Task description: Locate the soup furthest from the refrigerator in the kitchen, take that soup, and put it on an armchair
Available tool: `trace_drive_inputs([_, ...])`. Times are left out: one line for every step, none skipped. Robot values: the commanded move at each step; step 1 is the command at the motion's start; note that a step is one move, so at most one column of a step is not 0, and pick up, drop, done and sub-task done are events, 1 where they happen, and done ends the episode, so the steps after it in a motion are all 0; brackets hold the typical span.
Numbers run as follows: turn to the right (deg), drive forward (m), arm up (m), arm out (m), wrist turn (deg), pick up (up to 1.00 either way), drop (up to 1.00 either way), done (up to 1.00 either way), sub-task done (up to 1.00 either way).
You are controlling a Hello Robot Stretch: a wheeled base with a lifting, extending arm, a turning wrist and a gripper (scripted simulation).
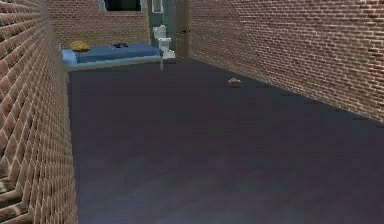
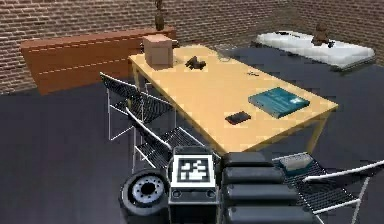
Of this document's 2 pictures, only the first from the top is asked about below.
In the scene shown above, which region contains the white framed picture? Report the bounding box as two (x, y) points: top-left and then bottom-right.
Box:
(151, 0), (164, 14)

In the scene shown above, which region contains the white toilet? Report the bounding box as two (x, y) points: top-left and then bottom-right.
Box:
(152, 24), (176, 61)

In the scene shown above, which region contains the yellow pillow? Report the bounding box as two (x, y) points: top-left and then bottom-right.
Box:
(69, 40), (91, 53)

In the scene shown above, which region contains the dark window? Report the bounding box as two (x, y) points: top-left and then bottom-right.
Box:
(98, 0), (147, 12)

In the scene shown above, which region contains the olive room door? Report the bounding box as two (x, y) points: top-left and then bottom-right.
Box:
(174, 0), (190, 59)

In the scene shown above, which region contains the blue bed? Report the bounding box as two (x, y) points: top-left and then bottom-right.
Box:
(61, 42), (165, 72)

